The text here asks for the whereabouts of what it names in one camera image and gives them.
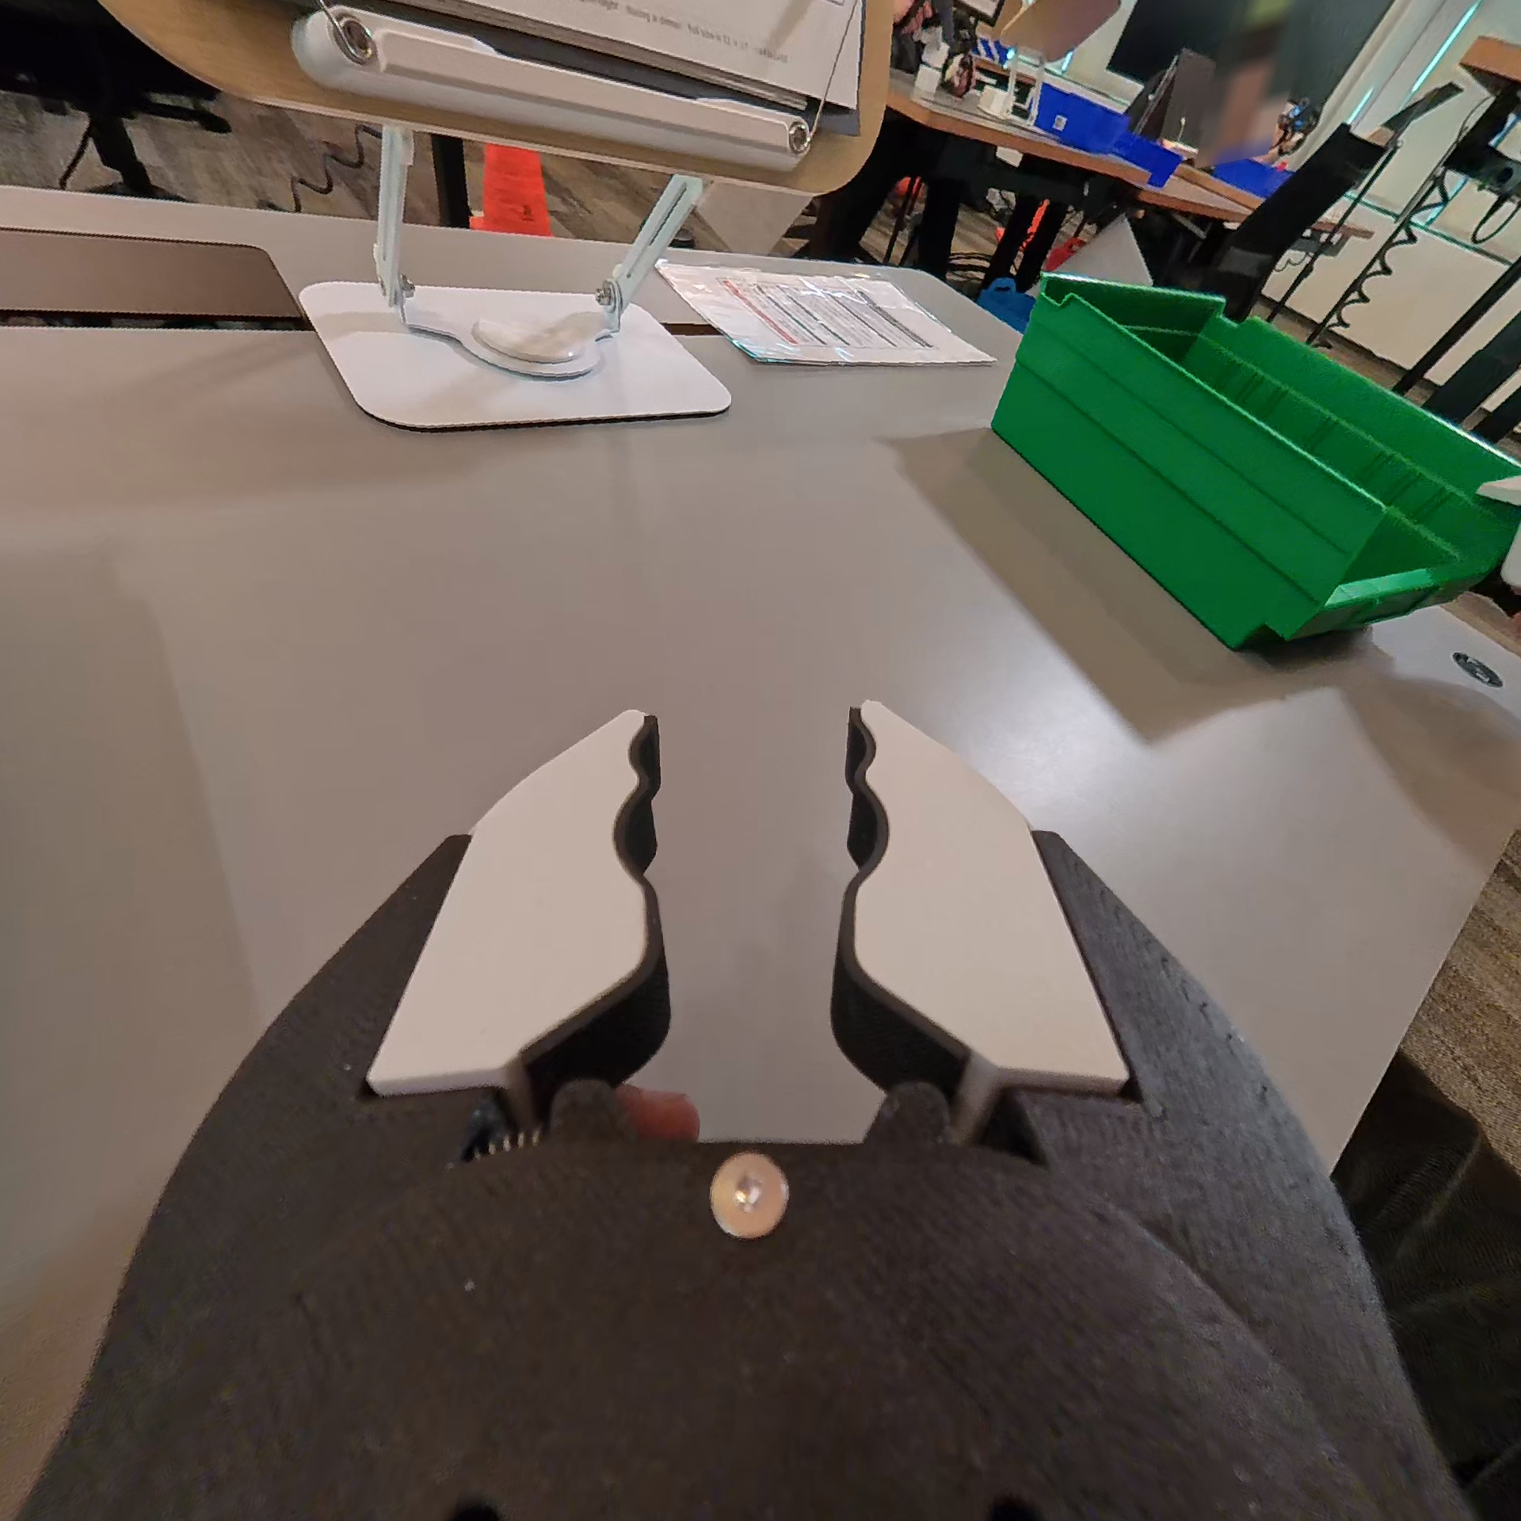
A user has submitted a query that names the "black office chair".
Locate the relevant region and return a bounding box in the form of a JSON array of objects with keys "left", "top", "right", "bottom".
[{"left": 0, "top": 0, "right": 232, "bottom": 196}]

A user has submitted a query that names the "green plastic bin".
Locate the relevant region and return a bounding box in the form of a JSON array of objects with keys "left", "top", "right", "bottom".
[{"left": 989, "top": 273, "right": 1521, "bottom": 651}]

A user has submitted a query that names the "grey desk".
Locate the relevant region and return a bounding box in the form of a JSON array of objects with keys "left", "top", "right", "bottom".
[{"left": 0, "top": 183, "right": 1521, "bottom": 1487}]

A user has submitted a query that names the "dark desk cable flap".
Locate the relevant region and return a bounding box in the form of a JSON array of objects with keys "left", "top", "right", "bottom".
[{"left": 0, "top": 228, "right": 313, "bottom": 322}]

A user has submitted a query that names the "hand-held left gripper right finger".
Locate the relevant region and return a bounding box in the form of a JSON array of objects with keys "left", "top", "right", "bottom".
[{"left": 832, "top": 700, "right": 1131, "bottom": 1142}]

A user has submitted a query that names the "person's left hand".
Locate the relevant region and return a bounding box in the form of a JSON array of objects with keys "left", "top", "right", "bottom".
[{"left": 618, "top": 1084, "right": 702, "bottom": 1144}]

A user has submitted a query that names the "wooden document stand white base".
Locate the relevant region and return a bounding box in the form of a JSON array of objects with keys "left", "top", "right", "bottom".
[
  {"left": 96, "top": 0, "right": 894, "bottom": 430},
  {"left": 997, "top": 0, "right": 1124, "bottom": 119}
]

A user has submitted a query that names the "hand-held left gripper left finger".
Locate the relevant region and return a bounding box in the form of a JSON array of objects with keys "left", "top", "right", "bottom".
[{"left": 365, "top": 709, "right": 674, "bottom": 1127}]

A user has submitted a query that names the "printed instruction sheet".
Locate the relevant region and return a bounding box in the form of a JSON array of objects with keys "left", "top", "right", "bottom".
[{"left": 476, "top": 0, "right": 864, "bottom": 110}]

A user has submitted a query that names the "orange traffic cone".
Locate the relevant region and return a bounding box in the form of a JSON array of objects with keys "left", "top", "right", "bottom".
[{"left": 468, "top": 142, "right": 555, "bottom": 235}]

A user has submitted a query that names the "laminated paper sheet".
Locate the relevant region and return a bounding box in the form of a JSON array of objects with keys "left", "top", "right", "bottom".
[{"left": 656, "top": 258, "right": 997, "bottom": 367}]

